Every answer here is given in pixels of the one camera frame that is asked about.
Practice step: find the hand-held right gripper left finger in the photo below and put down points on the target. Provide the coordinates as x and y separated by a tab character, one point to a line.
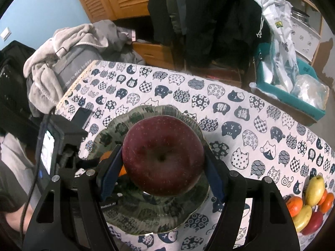
112	172

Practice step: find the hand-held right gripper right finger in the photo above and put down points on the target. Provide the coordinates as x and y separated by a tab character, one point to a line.
213	177

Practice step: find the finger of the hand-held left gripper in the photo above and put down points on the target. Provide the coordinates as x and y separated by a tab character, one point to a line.
82	119

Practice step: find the orange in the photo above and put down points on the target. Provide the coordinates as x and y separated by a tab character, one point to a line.
294	206
328	204
106	156

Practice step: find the dark red apple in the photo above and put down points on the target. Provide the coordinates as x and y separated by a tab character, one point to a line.
162	157

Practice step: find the clear glass bowl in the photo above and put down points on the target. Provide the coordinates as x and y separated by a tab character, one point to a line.
157	214

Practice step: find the yellow apple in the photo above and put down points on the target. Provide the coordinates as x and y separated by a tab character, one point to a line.
315	190
302	219

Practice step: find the cat print tablecloth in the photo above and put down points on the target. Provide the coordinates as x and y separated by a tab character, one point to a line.
235	146

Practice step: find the grey fabric bag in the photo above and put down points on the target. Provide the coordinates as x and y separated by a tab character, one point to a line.
76	65

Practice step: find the person's grey clothing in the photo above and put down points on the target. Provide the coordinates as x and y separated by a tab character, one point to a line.
10	177

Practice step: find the black case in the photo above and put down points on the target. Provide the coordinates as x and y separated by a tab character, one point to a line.
15	83

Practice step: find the grey jacket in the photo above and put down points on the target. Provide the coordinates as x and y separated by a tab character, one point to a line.
112	36

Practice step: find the wooden drawer unit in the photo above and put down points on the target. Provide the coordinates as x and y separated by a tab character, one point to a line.
154	51

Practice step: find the teal plastic bin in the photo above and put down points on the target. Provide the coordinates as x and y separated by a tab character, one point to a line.
295	102

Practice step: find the clear plastic bag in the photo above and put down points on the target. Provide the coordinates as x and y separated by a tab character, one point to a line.
310	89

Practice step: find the tall white plastic bag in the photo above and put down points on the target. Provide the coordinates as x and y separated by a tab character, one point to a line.
281	44

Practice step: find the dark hanging clothes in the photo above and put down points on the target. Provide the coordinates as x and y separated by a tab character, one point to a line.
209	18

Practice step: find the cat print cloth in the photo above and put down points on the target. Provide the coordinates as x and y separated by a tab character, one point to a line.
306	41

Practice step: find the wooden shelf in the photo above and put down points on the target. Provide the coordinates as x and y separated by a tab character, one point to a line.
317	39

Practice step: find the metal pot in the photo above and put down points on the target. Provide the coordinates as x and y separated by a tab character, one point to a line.
301	15

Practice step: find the white wall switch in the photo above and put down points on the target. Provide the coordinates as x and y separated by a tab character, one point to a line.
5	33

